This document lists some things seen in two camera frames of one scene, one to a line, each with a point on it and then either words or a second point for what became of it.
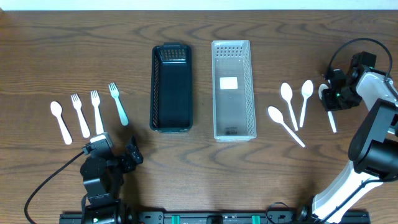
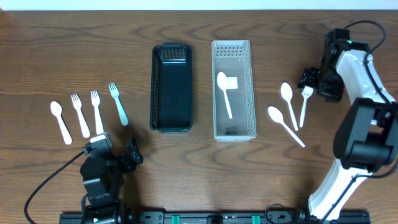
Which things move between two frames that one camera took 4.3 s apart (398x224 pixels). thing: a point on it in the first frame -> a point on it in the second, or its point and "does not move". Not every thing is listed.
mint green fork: x=114 y=93 does not move
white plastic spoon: x=321 y=88 -> x=222 y=82
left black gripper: x=127 y=159 does not move
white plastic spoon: x=307 y=89 does not move
